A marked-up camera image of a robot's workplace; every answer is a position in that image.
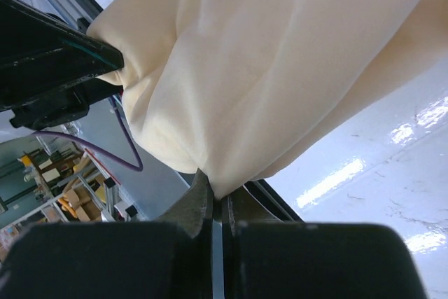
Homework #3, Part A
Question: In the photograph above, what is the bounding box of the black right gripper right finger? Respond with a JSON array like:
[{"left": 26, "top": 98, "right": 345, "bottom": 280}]
[{"left": 221, "top": 188, "right": 426, "bottom": 298}]

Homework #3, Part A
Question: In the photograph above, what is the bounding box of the yellow t shirt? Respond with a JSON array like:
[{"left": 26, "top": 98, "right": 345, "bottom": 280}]
[{"left": 87, "top": 0, "right": 447, "bottom": 198}]

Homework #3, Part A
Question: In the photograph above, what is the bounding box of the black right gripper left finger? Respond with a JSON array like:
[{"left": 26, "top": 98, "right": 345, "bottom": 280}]
[{"left": 1, "top": 172, "right": 214, "bottom": 298}]

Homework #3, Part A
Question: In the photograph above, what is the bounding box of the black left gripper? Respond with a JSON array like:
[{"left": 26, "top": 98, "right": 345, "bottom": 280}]
[{"left": 1, "top": 0, "right": 124, "bottom": 130}]

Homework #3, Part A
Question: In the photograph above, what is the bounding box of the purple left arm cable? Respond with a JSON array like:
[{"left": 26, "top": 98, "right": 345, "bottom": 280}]
[{"left": 31, "top": 94, "right": 144, "bottom": 173}]

